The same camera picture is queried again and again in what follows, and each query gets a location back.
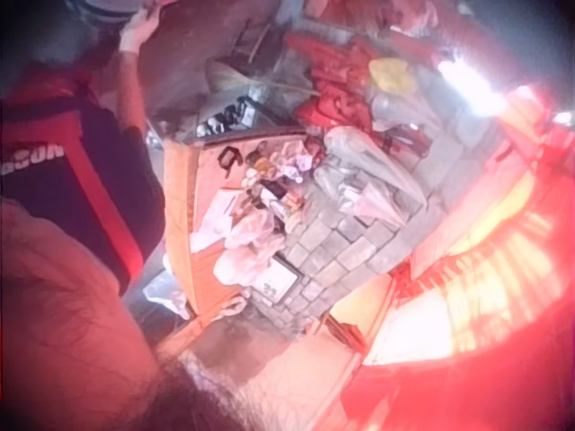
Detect heap of red cloth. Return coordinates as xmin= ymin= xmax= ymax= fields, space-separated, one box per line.
xmin=285 ymin=31 xmax=384 ymax=132

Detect grey striped cloth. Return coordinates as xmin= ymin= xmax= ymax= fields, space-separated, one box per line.
xmin=66 ymin=0 xmax=149 ymax=22

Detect white paper sheet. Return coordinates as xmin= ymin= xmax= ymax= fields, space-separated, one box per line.
xmin=196 ymin=188 xmax=246 ymax=226

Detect heap of small jars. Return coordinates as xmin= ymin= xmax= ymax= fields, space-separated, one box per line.
xmin=244 ymin=138 xmax=325 ymax=225

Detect orange table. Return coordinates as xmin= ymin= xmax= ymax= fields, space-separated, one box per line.
xmin=162 ymin=129 xmax=324 ymax=331

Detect dark shelf with bottles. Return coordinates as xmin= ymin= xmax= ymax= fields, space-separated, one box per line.
xmin=192 ymin=96 xmax=271 ymax=138

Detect clear plastic bag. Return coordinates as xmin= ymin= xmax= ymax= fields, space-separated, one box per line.
xmin=323 ymin=125 xmax=429 ymax=225

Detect yellow plastic bag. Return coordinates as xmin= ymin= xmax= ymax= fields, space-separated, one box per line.
xmin=367 ymin=57 xmax=412 ymax=93

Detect white picture frame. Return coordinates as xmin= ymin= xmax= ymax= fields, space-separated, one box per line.
xmin=254 ymin=253 xmax=307 ymax=307

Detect person's right hand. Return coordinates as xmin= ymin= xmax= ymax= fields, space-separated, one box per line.
xmin=119 ymin=7 xmax=161 ymax=56

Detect black strap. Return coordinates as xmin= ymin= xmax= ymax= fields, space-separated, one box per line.
xmin=217 ymin=145 xmax=243 ymax=174

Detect crumpled white plastic bag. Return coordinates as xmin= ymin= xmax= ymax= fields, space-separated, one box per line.
xmin=143 ymin=268 xmax=190 ymax=321

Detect red slatted crate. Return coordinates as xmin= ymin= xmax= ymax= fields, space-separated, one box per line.
xmin=366 ymin=147 xmax=572 ymax=376

